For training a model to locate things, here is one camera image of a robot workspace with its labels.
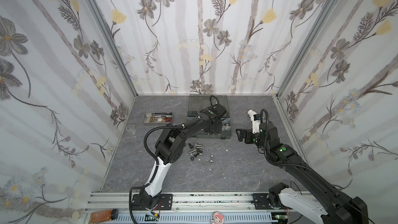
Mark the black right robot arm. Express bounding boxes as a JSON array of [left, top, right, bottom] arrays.
[[236, 121, 371, 224]]

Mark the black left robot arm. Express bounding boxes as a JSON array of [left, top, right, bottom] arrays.
[[131, 102, 227, 209]]

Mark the green compartment organizer box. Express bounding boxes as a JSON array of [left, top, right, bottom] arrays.
[[187, 94, 232, 140]]

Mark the white plastic bottle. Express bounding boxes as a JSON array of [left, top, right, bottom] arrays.
[[247, 110, 257, 121]]

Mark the clear plastic cup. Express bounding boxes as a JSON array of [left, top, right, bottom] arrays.
[[125, 124, 136, 136]]

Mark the pink cartoon figure sticker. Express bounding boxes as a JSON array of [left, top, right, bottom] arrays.
[[211, 212, 224, 224]]

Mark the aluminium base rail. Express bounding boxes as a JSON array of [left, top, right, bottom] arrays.
[[83, 192, 312, 224]]

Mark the black corrugated cable conduit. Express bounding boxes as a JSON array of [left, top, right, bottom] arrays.
[[128, 124, 200, 224]]

